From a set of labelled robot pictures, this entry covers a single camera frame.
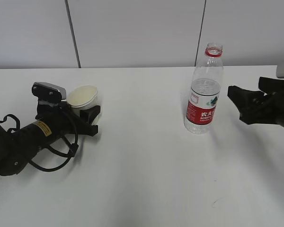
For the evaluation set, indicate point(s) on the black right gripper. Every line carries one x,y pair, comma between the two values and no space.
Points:
260,107

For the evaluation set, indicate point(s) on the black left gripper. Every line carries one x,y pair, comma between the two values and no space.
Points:
60,119

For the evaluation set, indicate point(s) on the white paper cup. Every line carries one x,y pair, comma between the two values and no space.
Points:
83,98

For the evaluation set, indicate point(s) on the clear water bottle red label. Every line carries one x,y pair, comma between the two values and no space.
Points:
204,90

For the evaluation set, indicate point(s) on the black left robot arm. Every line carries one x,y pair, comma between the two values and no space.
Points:
18,146

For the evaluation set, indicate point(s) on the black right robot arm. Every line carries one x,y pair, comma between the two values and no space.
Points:
265,106

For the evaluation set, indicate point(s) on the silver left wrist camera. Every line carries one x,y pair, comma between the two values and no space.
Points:
48,92

